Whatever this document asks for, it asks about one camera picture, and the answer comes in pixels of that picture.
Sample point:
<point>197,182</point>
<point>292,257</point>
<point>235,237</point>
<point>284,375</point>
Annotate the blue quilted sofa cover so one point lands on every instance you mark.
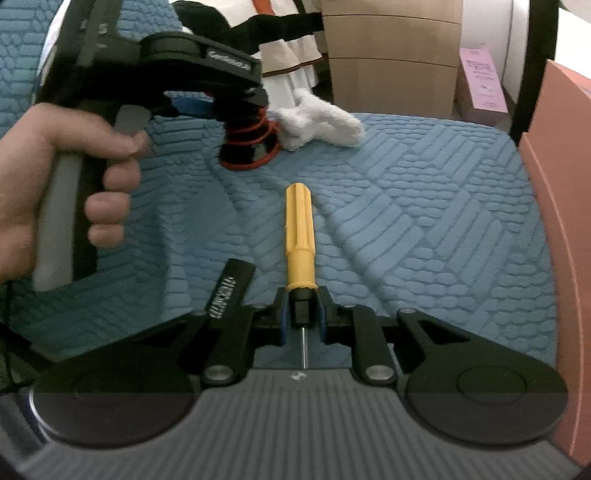
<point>436,215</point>

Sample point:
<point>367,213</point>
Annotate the pink open storage box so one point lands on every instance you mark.
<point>556,152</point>

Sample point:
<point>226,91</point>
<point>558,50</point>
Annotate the yellow handled screwdriver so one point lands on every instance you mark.
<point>300,254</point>

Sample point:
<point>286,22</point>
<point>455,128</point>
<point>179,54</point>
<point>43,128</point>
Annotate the wooden bedside drawer cabinet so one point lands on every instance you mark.
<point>396,57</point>

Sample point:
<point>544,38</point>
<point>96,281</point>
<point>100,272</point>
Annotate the black lighter with white print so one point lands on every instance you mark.
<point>230,289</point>

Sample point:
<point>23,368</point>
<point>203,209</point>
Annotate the black red yarn doll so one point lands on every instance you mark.
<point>250,142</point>

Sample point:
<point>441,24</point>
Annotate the white plush toy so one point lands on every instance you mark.
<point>314,119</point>

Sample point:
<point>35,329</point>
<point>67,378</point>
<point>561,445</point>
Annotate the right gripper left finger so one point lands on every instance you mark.
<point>137,388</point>

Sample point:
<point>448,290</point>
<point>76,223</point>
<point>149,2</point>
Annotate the person's left hand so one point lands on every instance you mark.
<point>27,152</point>

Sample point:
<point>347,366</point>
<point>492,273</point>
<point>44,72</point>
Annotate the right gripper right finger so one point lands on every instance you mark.
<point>462,385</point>

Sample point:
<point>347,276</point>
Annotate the striped cream orange black blanket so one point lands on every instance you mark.
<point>281,34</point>

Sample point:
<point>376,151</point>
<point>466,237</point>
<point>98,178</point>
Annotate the pink paper bag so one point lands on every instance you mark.
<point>479,94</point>

